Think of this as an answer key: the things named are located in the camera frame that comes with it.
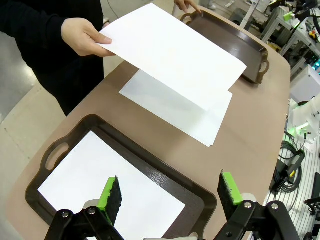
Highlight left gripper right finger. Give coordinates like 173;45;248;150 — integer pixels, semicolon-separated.
216;171;301;240

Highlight white A4 paper stack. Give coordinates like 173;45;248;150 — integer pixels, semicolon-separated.
118;69;234;148

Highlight white A4 sheet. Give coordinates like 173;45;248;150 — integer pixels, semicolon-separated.
37;130;187;240
98;2;248;113

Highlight person's right forearm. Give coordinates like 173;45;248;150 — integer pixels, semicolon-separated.
0;0;70;51

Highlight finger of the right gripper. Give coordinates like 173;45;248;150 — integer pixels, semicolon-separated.
283;11;297;22

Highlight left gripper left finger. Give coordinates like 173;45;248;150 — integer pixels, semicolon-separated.
48;174;124;240

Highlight grey plastic stool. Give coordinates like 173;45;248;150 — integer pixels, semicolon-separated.
228;7;249;26

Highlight person in black sweater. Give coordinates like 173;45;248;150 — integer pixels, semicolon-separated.
0;0;105;117

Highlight black cable bundle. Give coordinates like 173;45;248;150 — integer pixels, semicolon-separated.
271;139;307;195

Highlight brown plastic tray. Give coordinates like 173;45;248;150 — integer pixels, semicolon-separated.
24;114;218;240
179;11;270;85

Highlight aluminium frame table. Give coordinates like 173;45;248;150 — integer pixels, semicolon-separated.
259;4;320;58

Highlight person's left hand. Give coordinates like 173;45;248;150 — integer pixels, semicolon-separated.
173;0;202;14

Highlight person's right hand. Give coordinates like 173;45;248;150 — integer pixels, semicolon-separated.
61;17;115;58

